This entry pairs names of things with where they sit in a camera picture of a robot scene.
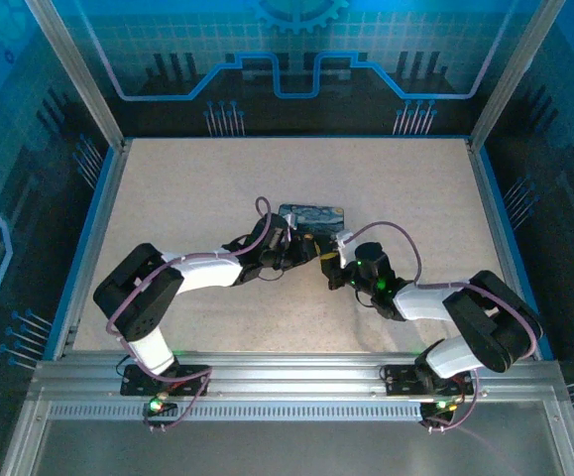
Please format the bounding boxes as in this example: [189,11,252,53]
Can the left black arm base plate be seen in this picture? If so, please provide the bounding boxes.
[119,363,211,398]

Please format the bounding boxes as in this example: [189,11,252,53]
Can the aluminium frame rail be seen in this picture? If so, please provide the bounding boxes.
[26,349,573,404]

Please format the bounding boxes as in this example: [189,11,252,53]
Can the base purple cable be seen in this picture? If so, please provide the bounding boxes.
[418,369,489,434]
[142,358,213,433]

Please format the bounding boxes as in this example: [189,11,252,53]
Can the starry night print tin box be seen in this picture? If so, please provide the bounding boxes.
[277,203,348,240]

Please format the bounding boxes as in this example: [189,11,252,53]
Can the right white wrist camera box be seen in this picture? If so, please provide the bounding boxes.
[332,229,356,267]

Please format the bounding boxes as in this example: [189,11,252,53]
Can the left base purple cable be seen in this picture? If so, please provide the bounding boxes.
[142,358,213,433]

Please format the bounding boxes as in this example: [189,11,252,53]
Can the aluminium side rail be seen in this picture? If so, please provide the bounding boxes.
[52,142,130,361]
[466,140,551,360]

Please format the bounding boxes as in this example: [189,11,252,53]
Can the grey metal panel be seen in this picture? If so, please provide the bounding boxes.
[0,399,574,476]

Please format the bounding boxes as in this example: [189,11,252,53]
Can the slotted grey cable duct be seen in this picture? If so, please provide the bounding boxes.
[47,402,549,422]

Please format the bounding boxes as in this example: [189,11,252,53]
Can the aluminium frame post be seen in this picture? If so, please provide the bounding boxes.
[24,0,130,151]
[466,0,566,151]

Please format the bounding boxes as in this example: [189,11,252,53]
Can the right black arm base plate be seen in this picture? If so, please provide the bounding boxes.
[379,362,482,398]

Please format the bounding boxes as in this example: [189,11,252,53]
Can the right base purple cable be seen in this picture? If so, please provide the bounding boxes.
[418,369,489,434]

